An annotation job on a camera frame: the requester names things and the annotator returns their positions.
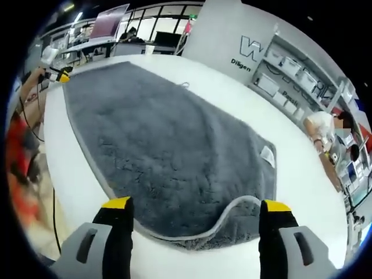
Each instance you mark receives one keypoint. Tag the purple screen monitor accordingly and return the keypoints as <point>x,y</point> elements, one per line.
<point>109,21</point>

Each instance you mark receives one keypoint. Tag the grey towel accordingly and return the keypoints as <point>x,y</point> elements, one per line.
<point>162,151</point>

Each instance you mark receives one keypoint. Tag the pink cloth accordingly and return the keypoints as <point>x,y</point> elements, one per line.
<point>188,27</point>

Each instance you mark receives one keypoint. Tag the shelving unit with white bins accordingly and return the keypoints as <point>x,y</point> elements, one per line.
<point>290,67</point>

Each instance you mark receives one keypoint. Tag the white desk black frame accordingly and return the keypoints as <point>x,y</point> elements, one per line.
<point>87,48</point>

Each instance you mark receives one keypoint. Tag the person's orange yellow shirt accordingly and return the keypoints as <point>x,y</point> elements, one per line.
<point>23,168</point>

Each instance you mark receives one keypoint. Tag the black monitor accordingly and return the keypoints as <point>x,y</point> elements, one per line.
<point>167,41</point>

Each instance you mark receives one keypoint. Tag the grey metal shelf rack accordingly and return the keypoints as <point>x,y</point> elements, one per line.
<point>314,84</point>

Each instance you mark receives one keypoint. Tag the white paper cup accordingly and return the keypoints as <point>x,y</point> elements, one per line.
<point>149,50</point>

